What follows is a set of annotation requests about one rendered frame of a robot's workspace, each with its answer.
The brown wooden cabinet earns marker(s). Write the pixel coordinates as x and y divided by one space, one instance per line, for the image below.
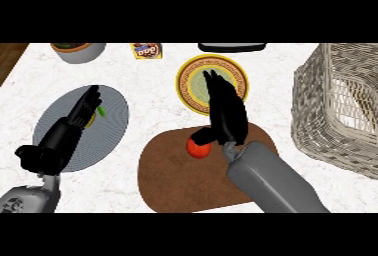
9 58

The red tomato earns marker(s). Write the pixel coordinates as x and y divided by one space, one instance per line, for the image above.
198 150

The grey round placemat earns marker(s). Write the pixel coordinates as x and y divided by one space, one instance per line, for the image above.
105 130

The yellow printed snack box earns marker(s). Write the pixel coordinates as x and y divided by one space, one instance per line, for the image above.
146 50

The green and yellow vegetable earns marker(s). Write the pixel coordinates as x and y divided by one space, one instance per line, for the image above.
101 111

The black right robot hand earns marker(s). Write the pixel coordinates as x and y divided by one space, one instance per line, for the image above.
228 110

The brown wooden cutting board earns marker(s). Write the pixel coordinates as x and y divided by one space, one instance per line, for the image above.
182 176

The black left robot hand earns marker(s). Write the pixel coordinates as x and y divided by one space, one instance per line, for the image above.
59 140

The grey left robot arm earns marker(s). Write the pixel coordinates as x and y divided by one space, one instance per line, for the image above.
30 196

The yellow patterned plate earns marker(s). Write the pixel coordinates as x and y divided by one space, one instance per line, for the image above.
192 83

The pale wicker basket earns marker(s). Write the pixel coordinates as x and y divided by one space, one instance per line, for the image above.
340 110

